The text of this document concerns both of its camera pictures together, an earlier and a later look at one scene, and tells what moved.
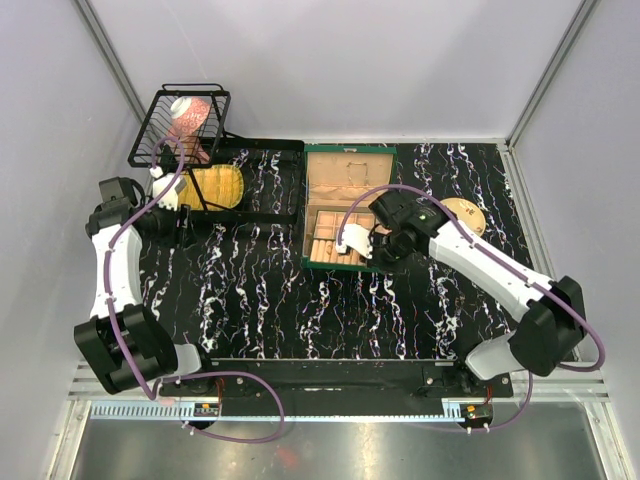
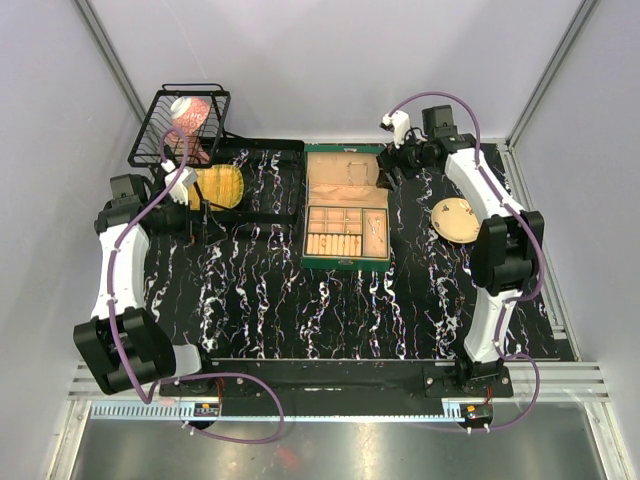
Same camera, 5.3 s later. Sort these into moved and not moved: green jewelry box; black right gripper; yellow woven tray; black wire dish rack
Moved: black right gripper
Not moved: yellow woven tray; green jewelry box; black wire dish rack
